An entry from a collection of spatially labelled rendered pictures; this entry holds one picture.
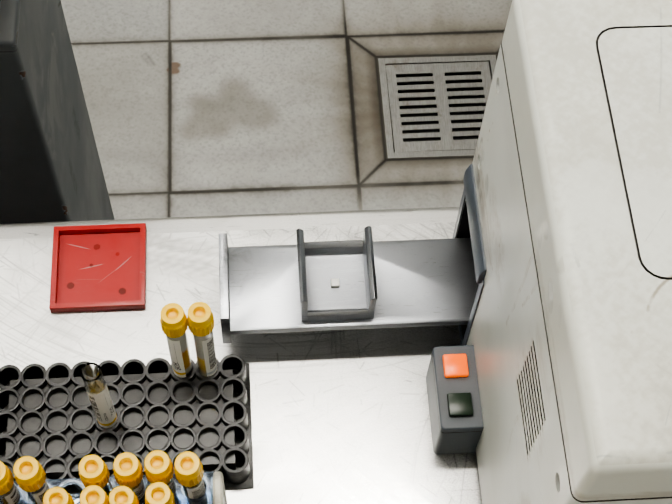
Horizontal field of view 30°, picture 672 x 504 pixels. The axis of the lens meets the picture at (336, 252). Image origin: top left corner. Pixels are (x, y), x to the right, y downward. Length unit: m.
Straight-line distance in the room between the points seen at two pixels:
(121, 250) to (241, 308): 0.12
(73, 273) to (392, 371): 0.24
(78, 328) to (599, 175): 0.43
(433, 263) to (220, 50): 1.30
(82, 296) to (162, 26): 1.30
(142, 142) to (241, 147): 0.16
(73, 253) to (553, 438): 0.44
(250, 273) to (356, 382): 0.11
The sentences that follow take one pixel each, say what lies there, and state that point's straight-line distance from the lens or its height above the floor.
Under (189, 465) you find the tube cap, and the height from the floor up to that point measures 0.99.
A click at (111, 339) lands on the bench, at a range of 0.91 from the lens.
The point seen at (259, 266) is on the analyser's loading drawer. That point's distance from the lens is 0.89.
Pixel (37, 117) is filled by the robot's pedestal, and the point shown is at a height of 0.76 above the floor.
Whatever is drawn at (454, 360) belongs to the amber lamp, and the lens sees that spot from 0.85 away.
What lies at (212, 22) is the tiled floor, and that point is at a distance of 2.19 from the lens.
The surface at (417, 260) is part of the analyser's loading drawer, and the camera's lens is 0.89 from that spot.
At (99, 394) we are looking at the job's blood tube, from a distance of 0.81.
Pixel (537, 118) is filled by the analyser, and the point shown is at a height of 1.17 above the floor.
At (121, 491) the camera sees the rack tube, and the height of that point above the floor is 0.99.
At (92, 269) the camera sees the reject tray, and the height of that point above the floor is 0.88.
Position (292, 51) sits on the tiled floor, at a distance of 2.14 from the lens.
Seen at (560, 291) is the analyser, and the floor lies 1.17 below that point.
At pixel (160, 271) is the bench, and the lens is 0.93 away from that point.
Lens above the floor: 1.70
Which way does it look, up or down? 61 degrees down
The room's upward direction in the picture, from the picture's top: 4 degrees clockwise
